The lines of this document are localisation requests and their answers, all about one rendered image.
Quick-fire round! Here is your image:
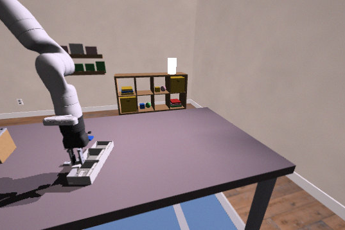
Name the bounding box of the white three-compartment bin rack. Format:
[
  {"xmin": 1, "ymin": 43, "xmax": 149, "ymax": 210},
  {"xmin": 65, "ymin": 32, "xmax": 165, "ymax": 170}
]
[{"xmin": 66, "ymin": 141, "xmax": 114, "ymax": 185}]

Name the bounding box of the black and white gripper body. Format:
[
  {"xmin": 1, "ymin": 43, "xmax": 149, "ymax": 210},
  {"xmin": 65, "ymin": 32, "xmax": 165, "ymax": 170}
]
[{"xmin": 42, "ymin": 102, "xmax": 89, "ymax": 148}]

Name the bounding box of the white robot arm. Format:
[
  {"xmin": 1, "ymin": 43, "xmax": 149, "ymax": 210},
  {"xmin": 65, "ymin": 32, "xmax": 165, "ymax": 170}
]
[{"xmin": 0, "ymin": 0, "xmax": 78, "ymax": 106}]

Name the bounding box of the white domino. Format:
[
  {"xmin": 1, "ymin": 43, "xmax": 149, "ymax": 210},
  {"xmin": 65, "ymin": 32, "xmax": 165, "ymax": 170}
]
[
  {"xmin": 79, "ymin": 169, "xmax": 89, "ymax": 176},
  {"xmin": 72, "ymin": 158, "xmax": 81, "ymax": 169}
]

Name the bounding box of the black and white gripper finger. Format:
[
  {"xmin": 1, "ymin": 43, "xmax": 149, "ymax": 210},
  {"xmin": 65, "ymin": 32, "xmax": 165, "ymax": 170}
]
[
  {"xmin": 67, "ymin": 148, "xmax": 76, "ymax": 165},
  {"xmin": 77, "ymin": 147, "xmax": 85, "ymax": 164}
]

